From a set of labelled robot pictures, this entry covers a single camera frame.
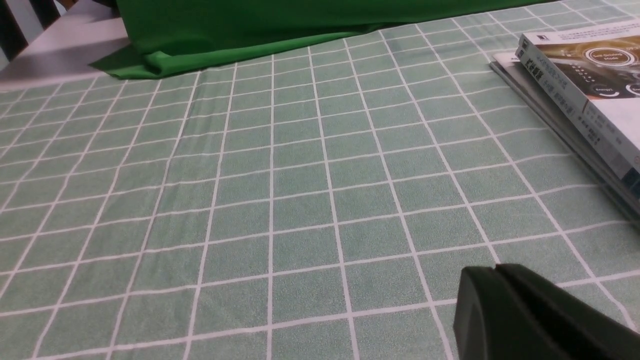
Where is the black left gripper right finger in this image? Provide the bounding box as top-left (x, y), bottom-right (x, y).
top-left (496, 263), bottom-right (640, 360)

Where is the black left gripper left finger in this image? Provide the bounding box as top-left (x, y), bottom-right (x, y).
top-left (453, 266), bottom-right (595, 360)

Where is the green checkered tablecloth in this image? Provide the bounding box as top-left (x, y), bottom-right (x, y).
top-left (0, 0), bottom-right (639, 360)

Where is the bottom thin book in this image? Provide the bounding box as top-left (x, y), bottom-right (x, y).
top-left (489, 53), bottom-right (640, 215)

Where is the middle white book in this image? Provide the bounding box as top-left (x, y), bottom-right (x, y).
top-left (500, 52), bottom-right (639, 201)

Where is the top white textbook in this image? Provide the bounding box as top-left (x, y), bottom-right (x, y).
top-left (516, 20), bottom-right (640, 172)

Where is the green backdrop cloth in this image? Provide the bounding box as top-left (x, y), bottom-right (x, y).
top-left (92, 0), bottom-right (532, 80)

